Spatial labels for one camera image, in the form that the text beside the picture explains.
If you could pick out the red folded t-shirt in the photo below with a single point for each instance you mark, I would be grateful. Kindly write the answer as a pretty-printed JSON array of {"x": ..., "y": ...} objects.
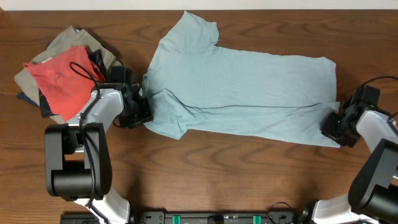
[{"x": 64, "y": 81}]

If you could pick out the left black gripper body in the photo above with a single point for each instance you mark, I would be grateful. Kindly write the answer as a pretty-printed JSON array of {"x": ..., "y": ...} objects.
[{"x": 140, "y": 111}]

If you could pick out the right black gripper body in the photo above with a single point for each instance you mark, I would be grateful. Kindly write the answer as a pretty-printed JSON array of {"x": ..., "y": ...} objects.
[{"x": 336, "y": 129}]

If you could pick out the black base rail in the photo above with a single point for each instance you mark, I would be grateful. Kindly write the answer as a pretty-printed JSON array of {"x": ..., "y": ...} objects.
[{"x": 278, "y": 216}]

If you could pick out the light blue t-shirt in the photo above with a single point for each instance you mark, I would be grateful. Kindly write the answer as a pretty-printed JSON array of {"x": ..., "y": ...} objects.
[{"x": 192, "y": 83}]

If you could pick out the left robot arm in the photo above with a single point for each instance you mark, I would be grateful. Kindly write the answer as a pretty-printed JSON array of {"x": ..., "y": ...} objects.
[{"x": 77, "y": 161}]

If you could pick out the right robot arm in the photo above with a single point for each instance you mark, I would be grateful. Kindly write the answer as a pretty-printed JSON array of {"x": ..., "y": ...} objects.
[{"x": 372, "y": 198}]

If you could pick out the dark navy folded garment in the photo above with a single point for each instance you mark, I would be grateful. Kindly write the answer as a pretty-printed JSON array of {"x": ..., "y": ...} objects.
[{"x": 31, "y": 93}]

